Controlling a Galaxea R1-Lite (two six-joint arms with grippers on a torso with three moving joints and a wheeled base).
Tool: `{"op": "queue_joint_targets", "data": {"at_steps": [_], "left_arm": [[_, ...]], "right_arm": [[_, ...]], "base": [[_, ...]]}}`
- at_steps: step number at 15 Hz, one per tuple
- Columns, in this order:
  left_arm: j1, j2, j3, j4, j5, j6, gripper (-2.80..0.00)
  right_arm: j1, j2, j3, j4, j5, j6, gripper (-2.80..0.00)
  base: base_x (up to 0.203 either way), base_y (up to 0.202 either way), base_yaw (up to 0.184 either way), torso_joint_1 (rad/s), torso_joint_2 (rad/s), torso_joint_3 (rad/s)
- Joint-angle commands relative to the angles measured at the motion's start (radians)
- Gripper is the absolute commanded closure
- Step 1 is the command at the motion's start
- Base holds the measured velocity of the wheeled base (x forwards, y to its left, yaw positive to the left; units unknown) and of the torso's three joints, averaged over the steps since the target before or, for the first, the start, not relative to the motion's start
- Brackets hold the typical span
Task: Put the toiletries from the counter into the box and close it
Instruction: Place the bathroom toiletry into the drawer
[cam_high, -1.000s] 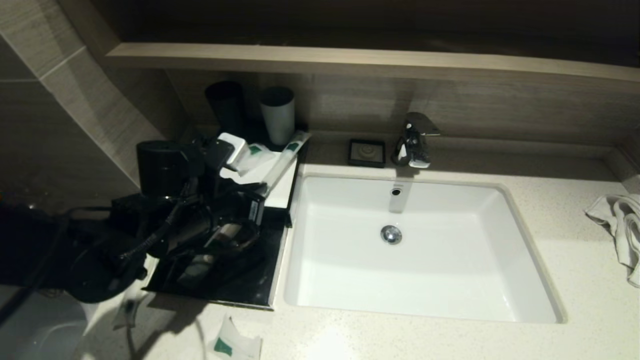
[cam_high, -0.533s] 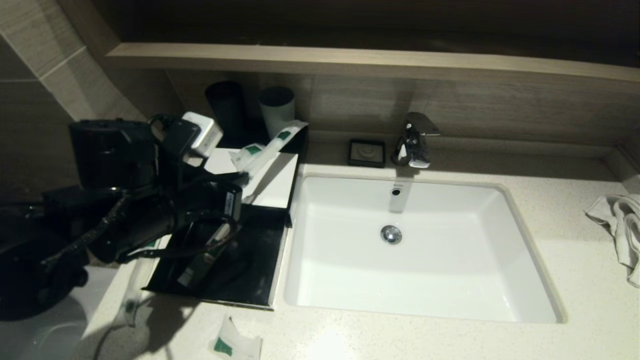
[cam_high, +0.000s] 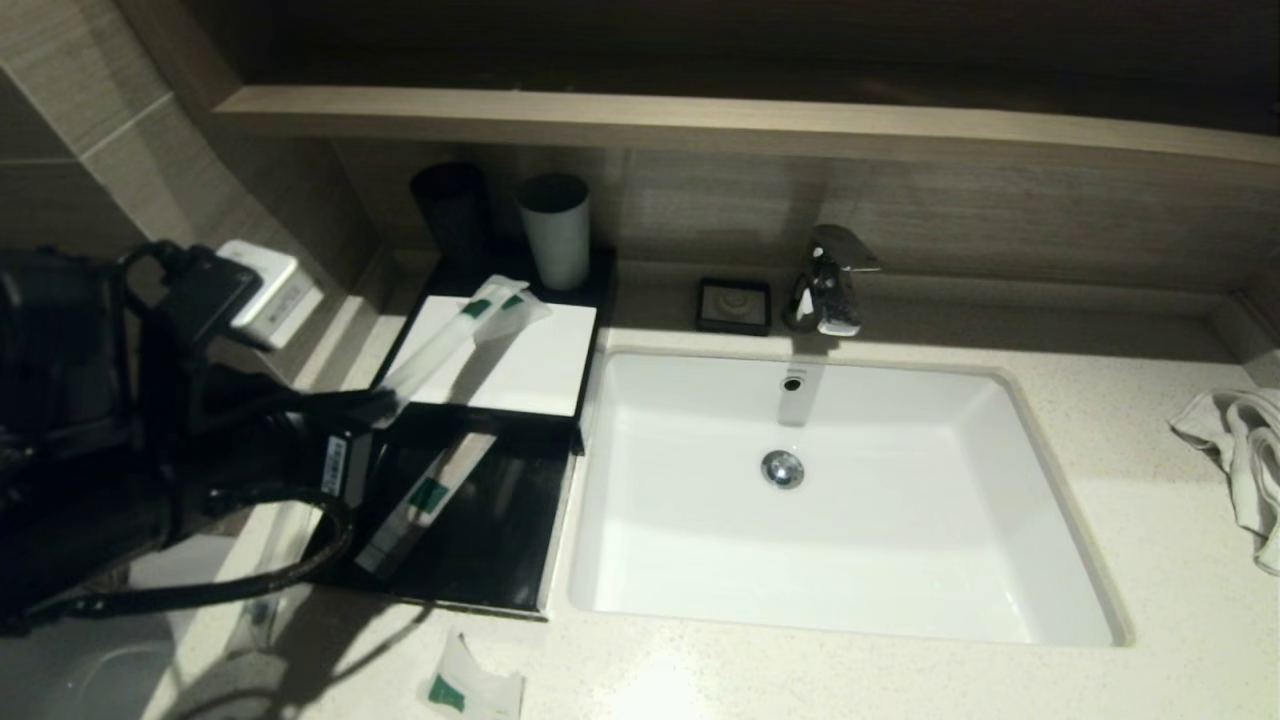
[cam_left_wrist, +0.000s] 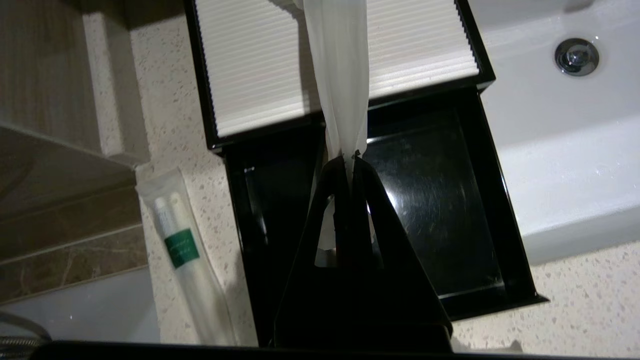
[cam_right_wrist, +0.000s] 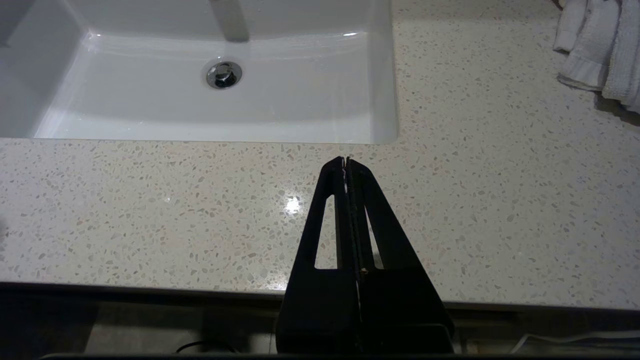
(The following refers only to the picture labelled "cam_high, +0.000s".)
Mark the long clear toothbrush packet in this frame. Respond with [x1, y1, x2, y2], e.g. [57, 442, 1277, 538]
[240, 595, 291, 651]
[375, 275, 531, 423]

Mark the black sliding drawer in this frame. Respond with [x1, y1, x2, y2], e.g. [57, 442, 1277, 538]
[300, 410, 583, 623]

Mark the small clear packet green label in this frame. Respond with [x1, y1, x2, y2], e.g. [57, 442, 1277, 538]
[480, 285, 553, 348]
[418, 630, 525, 720]

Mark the black plastic cup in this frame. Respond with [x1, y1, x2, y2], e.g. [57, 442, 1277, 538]
[410, 162, 493, 286]

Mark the long tan packet green label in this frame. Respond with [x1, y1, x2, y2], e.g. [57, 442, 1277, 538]
[355, 430, 498, 579]

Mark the grey cup with dark rim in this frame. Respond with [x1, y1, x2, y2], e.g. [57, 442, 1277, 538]
[517, 173, 591, 292]

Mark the grey rounded bathroom fixture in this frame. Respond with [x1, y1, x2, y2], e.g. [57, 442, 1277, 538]
[0, 600, 191, 720]

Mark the black square soap dish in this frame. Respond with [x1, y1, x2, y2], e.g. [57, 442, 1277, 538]
[696, 277, 772, 336]

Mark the chrome drain stopper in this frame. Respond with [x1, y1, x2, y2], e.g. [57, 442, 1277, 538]
[760, 450, 805, 491]

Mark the light wooden shelf ledge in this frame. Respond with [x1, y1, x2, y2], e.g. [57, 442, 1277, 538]
[210, 85, 1280, 166]

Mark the chrome faucet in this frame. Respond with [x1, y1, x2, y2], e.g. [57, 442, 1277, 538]
[781, 224, 883, 338]

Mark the white ceramic sink basin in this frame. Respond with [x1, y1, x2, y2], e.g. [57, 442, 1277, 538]
[568, 345, 1135, 647]

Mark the white towel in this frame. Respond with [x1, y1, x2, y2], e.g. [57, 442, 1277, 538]
[1170, 388, 1280, 576]

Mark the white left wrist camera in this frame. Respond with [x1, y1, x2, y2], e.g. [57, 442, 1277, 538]
[218, 240, 324, 349]

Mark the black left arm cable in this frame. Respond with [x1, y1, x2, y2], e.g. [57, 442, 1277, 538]
[60, 485, 358, 616]

